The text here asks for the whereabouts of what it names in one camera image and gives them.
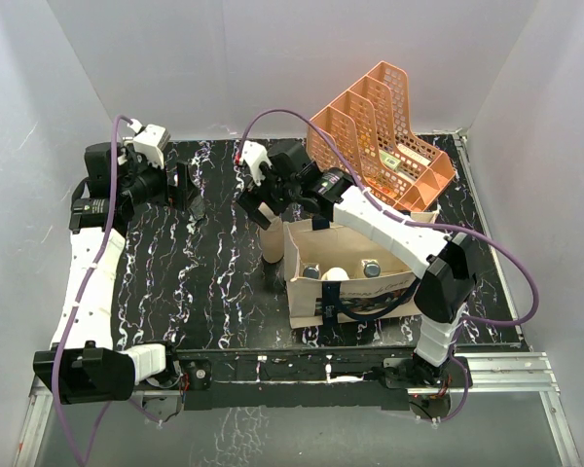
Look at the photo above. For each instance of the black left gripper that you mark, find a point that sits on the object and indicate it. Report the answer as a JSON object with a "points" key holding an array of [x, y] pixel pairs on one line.
{"points": [[177, 196]]}

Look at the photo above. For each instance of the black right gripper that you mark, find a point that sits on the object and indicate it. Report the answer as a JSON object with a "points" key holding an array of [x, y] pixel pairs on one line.
{"points": [[251, 203]]}

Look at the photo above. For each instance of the beige pump bottle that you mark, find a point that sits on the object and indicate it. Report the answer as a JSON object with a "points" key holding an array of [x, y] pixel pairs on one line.
{"points": [[272, 241]]}

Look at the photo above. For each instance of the small clear square bottle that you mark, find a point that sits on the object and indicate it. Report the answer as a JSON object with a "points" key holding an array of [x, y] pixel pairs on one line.
{"points": [[312, 271]]}

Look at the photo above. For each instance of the cream canvas tote bag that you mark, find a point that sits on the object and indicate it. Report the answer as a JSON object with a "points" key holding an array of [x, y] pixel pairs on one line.
{"points": [[337, 246]]}

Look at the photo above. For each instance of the cream round cap bottle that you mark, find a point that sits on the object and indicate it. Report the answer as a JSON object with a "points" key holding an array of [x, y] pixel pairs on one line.
{"points": [[335, 274]]}

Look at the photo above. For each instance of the large clear square bottle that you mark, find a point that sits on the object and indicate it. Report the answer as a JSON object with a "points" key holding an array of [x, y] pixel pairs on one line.
{"points": [[369, 268]]}

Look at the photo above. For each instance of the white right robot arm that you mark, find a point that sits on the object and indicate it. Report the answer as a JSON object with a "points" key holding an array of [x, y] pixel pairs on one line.
{"points": [[286, 174]]}

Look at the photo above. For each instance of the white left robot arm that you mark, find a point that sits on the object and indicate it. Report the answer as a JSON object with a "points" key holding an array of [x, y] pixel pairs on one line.
{"points": [[82, 365]]}

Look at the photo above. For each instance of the peach plastic file organizer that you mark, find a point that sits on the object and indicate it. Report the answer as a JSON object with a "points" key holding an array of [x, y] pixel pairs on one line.
{"points": [[369, 123]]}

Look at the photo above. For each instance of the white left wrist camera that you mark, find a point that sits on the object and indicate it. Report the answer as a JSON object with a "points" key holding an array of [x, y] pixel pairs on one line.
{"points": [[150, 141]]}

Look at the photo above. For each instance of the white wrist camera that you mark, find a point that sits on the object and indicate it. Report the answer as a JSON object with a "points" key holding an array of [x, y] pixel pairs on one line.
{"points": [[253, 155], [150, 141]]}

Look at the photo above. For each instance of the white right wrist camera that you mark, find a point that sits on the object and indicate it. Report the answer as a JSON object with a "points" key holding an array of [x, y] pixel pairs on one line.
{"points": [[253, 155]]}

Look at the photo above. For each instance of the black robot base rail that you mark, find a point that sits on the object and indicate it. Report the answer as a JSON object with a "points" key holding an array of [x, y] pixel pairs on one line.
{"points": [[359, 376]]}

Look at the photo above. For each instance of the aluminium table frame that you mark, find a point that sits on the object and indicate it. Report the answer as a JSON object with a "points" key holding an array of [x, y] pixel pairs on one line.
{"points": [[194, 285]]}

